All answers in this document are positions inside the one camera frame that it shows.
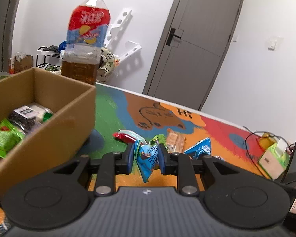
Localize green tissue box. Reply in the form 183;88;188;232
258;138;291;180

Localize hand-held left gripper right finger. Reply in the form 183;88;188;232
159;143;240;196

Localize blue snack packet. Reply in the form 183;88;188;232
134;139;164;183
184;137;212;160

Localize black door handle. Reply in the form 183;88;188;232
165;28;182;46

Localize grey door with handle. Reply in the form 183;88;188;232
142;0;244;111

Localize black cable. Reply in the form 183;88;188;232
243;126;288;169

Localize small brown carton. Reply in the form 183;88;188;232
9;53;33;75

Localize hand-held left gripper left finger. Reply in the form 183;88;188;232
53;143;135;196

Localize yellow packet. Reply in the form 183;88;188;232
259;133;278;151

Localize red white snack packet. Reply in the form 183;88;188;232
113;129;147;145

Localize black metal shoe rack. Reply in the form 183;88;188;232
37;45;65;70

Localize colourful cartoon table mat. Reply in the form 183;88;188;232
0;75;296;237

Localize panda print ring cushion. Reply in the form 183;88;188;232
99;47;120;76

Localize white perforated shelf board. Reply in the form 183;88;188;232
106;8;133;55
116;41;142;65

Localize orange cracker packet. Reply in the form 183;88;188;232
166;128;187;154

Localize large cooking oil bottle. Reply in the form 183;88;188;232
61;0;111;86

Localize large green snack packet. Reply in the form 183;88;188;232
0;118;26;159

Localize black snack packet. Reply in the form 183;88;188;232
8;106;44;136

